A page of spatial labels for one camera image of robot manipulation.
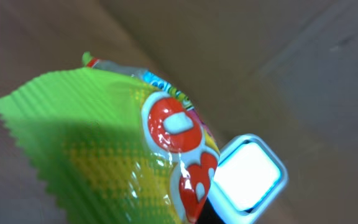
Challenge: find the green packet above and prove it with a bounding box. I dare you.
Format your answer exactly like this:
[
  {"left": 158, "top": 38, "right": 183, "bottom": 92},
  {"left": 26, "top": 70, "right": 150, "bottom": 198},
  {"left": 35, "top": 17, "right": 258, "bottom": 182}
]
[{"left": 0, "top": 52, "right": 220, "bottom": 223}]

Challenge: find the white barcode scanner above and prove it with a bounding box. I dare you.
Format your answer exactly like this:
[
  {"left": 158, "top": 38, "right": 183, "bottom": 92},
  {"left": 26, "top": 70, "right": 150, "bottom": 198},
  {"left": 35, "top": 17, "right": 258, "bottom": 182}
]
[{"left": 208, "top": 134, "right": 288, "bottom": 224}]

